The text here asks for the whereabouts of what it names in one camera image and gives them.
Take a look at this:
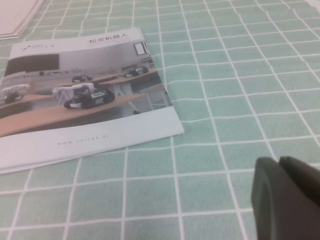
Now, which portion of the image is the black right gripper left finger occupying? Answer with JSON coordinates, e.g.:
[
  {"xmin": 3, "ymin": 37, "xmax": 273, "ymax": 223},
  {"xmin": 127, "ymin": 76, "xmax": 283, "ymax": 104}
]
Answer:
[{"xmin": 251, "ymin": 156, "xmax": 301, "ymax": 240}]

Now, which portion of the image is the robot lab photo brochure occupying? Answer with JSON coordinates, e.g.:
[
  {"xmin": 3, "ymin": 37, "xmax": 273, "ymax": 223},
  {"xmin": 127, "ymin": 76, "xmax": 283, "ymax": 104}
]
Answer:
[{"xmin": 0, "ymin": 26, "xmax": 185, "ymax": 175}]

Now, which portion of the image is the desert photo brochure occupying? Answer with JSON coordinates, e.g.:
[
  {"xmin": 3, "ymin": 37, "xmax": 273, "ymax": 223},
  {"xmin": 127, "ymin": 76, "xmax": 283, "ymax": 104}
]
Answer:
[{"xmin": 0, "ymin": 0, "xmax": 45, "ymax": 41}]

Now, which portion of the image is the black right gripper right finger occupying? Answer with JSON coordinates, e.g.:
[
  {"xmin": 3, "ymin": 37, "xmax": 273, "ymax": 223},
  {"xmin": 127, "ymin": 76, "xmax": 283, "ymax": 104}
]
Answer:
[{"xmin": 279, "ymin": 156, "xmax": 320, "ymax": 240}]

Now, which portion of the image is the green checked tablecloth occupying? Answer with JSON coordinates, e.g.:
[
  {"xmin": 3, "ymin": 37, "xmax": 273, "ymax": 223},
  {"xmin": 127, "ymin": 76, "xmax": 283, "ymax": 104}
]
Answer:
[{"xmin": 0, "ymin": 0, "xmax": 320, "ymax": 240}]

